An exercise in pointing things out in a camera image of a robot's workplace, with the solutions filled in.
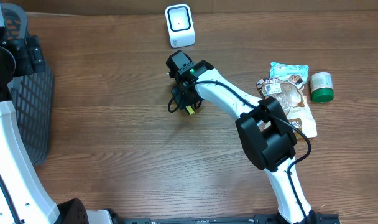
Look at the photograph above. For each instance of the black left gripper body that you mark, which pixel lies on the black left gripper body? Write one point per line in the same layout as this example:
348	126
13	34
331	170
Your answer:
27	60

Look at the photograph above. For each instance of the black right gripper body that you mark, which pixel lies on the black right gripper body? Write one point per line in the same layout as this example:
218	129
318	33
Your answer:
185	98

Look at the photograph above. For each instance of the yellow and blue bar packet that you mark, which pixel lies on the yellow and blue bar packet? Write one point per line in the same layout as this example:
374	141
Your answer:
189	109

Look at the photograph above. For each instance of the teal snack packet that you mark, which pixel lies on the teal snack packet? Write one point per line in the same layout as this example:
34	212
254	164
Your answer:
283	70

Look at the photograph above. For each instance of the beige Pantree snack bag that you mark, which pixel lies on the beige Pantree snack bag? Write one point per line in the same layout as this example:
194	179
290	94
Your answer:
288	91

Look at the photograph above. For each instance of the green lid white jar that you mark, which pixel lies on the green lid white jar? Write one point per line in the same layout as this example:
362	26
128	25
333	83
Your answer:
321	85

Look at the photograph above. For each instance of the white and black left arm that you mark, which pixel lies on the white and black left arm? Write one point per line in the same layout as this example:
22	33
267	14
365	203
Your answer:
23	199

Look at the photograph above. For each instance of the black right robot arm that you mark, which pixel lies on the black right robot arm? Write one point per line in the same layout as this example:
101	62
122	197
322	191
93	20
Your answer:
267	138

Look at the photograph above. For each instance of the white barcode scanner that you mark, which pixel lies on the white barcode scanner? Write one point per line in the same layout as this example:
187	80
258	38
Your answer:
180	25

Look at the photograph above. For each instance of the dark grey plastic basket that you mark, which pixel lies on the dark grey plastic basket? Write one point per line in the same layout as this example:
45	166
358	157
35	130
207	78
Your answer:
32	95

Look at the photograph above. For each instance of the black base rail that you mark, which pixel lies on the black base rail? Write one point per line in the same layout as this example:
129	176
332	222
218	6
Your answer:
256	219

